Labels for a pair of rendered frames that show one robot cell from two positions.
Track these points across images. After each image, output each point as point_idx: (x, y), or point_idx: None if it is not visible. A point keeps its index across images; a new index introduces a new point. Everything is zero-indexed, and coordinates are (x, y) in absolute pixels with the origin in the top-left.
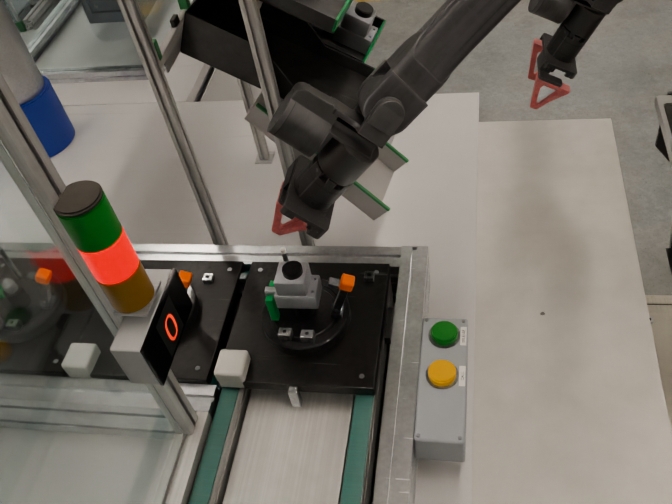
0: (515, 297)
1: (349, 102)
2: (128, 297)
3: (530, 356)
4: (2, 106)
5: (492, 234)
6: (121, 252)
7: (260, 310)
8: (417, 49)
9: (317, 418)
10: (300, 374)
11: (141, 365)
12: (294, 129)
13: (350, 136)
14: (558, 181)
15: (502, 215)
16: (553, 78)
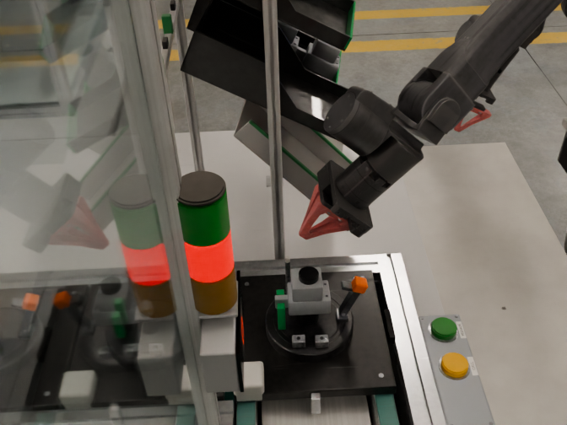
0: (475, 296)
1: None
2: (223, 296)
3: (505, 346)
4: (162, 84)
5: (437, 242)
6: (229, 246)
7: (259, 322)
8: (468, 54)
9: (337, 423)
10: (319, 379)
11: (229, 369)
12: (359, 127)
13: (402, 135)
14: (479, 195)
15: (440, 225)
16: (477, 104)
